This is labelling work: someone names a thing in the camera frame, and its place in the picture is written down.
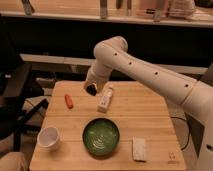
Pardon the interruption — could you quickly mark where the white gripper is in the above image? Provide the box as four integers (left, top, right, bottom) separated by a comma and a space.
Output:
84, 74, 104, 96

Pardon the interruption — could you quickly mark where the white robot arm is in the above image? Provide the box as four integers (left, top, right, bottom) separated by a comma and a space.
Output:
84, 36, 213, 171

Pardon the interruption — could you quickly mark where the white ceramic cup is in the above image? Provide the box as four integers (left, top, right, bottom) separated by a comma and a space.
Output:
37, 127, 60, 150

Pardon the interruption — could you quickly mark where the green bowl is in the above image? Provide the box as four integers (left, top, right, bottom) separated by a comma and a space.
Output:
82, 118, 120, 157

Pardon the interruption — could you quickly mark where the white sponge block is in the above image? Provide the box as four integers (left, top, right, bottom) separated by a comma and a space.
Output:
132, 138, 147, 162

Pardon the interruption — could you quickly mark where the black chair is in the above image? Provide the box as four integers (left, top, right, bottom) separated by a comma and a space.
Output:
0, 63, 48, 151

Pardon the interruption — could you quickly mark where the wooden shelf rail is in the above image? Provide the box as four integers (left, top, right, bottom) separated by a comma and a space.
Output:
21, 54, 207, 75

